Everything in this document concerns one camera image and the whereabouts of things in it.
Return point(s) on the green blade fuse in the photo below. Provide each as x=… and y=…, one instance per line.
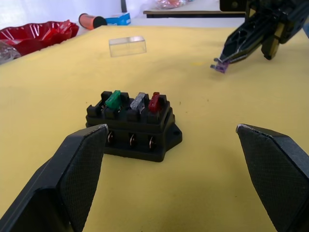
x=113, y=99

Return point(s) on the clear bag of orange items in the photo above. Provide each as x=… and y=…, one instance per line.
x=172, y=3

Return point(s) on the purple blade fuse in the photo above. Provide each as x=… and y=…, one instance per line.
x=222, y=68

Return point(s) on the blue and white carton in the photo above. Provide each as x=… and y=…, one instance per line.
x=118, y=19

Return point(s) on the clear grey blade fuse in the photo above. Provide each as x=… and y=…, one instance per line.
x=138, y=103

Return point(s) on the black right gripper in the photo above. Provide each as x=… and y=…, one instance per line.
x=287, y=17

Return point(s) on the dark upright pole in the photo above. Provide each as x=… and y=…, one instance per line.
x=124, y=6

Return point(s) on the clear plastic fuse box cover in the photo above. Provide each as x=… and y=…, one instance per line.
x=127, y=46

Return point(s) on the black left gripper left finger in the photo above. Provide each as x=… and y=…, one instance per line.
x=72, y=174

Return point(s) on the red scalloped plastic tray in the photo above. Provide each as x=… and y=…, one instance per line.
x=36, y=36

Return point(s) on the clear bag of dark items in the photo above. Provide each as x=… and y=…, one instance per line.
x=7, y=53

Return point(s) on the black fuse box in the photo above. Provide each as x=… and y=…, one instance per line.
x=135, y=135

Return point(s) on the white table with dark edge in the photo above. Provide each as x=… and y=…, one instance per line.
x=193, y=13

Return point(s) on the orange ribbon spool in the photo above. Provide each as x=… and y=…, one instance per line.
x=89, y=21

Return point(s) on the red blade fuse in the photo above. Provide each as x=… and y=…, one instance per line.
x=154, y=102

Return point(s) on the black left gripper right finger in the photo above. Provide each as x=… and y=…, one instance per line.
x=272, y=174

